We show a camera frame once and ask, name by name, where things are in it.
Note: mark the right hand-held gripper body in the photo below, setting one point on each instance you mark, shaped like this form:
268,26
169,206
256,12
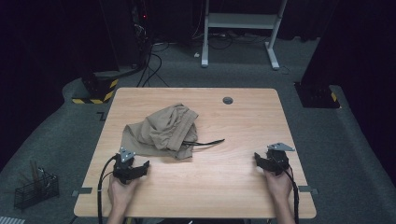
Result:
278,161

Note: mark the small white plug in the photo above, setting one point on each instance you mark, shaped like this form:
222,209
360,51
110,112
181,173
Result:
196,55

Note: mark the khaki shorts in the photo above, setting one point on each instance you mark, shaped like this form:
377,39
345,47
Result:
162,130

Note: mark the grey round table grommet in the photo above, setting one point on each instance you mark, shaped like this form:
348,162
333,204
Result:
228,100

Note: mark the white metal desk frame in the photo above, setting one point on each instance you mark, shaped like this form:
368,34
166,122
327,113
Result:
239,21

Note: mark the black stand base yellow mark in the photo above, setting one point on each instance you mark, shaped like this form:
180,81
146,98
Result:
316,96

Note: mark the person's left hand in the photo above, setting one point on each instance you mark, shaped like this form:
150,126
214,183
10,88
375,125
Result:
121,193

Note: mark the black yellow striped stand base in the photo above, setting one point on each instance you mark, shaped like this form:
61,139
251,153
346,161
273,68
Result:
96,90

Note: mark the dark equipment rack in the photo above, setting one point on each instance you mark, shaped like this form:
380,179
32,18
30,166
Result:
140,28

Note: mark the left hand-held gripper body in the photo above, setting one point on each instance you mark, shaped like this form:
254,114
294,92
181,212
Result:
124,169

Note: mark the person's right hand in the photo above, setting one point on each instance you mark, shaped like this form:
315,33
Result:
278,185

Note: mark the white striped floor plate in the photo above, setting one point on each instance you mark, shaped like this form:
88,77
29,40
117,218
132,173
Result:
11,221

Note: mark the grey table bracket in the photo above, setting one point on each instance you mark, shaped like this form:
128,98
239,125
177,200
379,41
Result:
307,189
82,190

